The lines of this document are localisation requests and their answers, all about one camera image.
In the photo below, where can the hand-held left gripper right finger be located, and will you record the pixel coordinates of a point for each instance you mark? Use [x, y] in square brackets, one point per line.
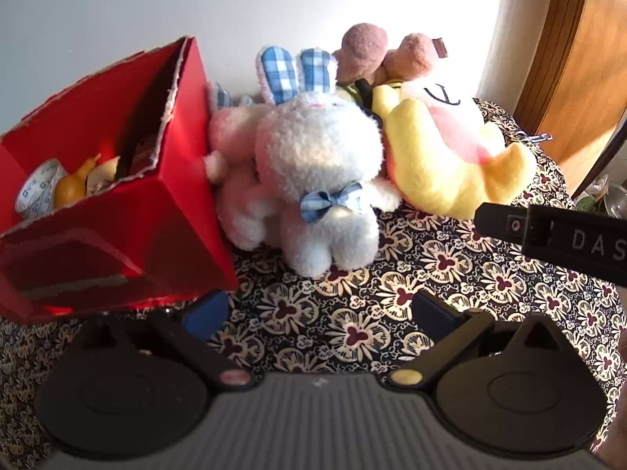
[432, 311]

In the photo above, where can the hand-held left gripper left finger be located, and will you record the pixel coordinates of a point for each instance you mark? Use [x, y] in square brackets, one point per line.
[205, 314]

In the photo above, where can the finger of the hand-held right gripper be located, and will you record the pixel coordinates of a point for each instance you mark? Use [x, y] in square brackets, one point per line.
[499, 223]

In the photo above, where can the red cardboard box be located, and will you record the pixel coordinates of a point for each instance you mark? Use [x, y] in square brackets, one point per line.
[161, 225]

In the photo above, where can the white bunny plush blue bow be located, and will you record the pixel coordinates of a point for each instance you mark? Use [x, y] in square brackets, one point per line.
[318, 156]

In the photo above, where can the green plush toy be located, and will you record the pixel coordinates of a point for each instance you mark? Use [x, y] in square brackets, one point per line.
[345, 92]

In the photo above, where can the dark floral tablecloth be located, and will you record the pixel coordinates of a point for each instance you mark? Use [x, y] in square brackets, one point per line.
[343, 323]

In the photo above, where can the yellow and pink plush toy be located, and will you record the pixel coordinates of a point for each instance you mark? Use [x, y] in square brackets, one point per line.
[436, 156]

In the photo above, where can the small metal clip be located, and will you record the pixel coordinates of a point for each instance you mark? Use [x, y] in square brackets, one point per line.
[534, 137]

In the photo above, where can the beige shell-shaped item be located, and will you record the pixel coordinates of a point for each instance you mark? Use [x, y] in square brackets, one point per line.
[105, 171]

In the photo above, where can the wooden door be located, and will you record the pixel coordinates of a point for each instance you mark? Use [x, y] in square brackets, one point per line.
[583, 58]

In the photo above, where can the yellow gourd toy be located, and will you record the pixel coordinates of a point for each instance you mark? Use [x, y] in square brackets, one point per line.
[71, 188]

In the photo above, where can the pinkish bunny plush blue bow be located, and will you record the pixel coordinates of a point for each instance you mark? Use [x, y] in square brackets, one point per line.
[235, 132]

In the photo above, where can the brown plush toy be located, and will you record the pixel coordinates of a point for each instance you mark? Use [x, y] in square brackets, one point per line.
[365, 44]

